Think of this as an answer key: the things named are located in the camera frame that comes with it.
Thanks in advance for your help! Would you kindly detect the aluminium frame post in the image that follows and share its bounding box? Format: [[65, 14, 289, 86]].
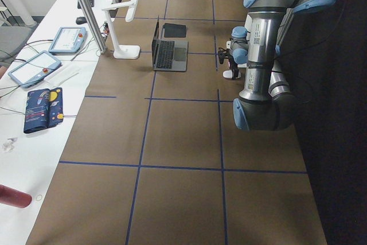
[[78, 0, 107, 54]]

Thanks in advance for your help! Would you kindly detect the grey laptop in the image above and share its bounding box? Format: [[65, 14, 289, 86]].
[[151, 18, 188, 72]]

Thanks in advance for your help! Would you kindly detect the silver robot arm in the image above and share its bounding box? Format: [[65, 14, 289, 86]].
[[233, 0, 336, 131]]

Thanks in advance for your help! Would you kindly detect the black mouse pad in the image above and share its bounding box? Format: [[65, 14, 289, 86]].
[[163, 23, 187, 38]]

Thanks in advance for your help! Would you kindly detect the red bottle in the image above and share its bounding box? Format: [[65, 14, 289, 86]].
[[0, 185, 32, 208]]

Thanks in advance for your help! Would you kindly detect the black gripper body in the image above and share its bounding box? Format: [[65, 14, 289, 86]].
[[218, 48, 239, 73]]

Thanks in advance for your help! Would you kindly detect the far teach pendant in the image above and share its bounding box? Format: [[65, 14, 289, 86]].
[[48, 27, 87, 55]]

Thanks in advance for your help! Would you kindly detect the blue patterned pouch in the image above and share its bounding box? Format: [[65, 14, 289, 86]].
[[23, 87, 64, 134]]

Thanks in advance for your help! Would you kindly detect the black desk mouse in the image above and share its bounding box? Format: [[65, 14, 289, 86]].
[[75, 17, 87, 25]]

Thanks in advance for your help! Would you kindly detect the teach pendant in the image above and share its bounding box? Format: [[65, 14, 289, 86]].
[[48, 27, 87, 55], [8, 51, 61, 88]]

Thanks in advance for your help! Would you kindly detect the near teach pendant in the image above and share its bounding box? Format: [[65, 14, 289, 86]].
[[8, 51, 61, 88]]

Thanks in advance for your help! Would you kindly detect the white computer mouse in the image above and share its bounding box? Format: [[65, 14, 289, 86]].
[[222, 70, 241, 80]]

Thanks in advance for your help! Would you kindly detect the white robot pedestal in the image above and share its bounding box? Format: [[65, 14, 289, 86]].
[[226, 15, 252, 69]]

